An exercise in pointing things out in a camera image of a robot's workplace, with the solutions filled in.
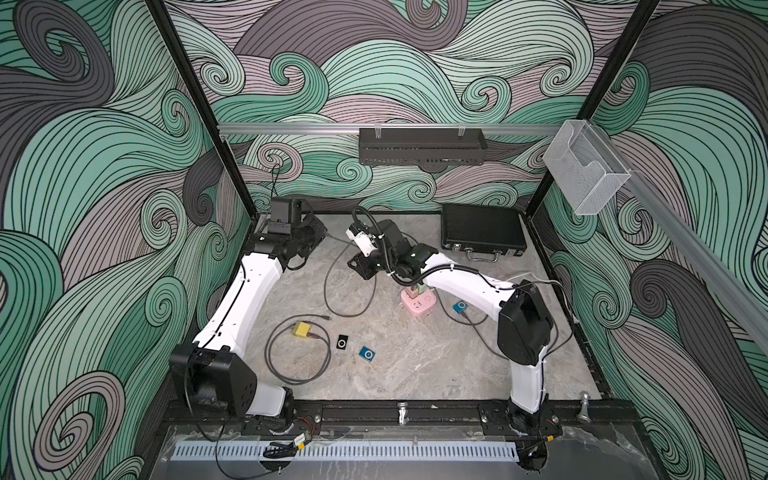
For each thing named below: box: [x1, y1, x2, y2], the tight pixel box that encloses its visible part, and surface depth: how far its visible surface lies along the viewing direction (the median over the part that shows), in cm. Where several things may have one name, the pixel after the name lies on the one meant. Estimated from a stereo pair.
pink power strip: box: [400, 288, 437, 317], surface depth 94 cm
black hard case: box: [441, 204, 527, 263], surface depth 109 cm
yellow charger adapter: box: [295, 322, 311, 338], surface depth 89 cm
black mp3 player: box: [336, 334, 349, 350], surface depth 87 cm
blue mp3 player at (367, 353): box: [358, 346, 376, 362], surface depth 85 cm
